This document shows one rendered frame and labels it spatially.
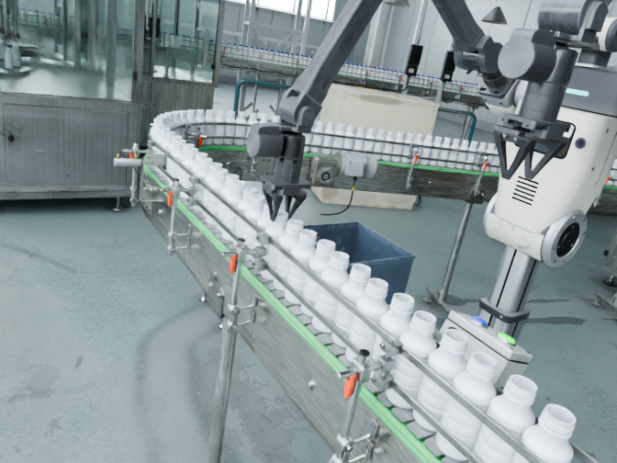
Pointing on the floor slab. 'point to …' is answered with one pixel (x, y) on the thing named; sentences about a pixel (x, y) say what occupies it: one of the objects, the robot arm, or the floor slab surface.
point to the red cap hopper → (267, 42)
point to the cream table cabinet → (425, 109)
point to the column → (376, 36)
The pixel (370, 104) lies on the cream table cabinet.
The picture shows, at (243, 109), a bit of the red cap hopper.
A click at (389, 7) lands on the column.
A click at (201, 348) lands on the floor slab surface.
